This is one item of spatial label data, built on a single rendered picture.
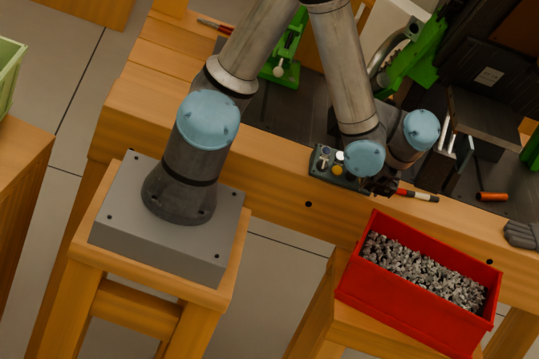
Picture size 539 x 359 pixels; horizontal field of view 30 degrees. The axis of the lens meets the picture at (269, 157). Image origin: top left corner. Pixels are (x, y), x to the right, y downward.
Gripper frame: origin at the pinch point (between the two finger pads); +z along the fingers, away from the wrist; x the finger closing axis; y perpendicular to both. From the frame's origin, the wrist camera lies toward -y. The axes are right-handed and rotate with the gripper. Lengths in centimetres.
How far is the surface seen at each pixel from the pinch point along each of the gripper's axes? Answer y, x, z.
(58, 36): -105, -101, 188
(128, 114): 4, -55, 3
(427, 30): -39.1, 3.9, -6.0
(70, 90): -72, -85, 166
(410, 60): -30.8, 2.2, -4.0
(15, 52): 0, -83, 1
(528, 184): -25, 48, 23
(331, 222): 8.8, -3.3, 10.4
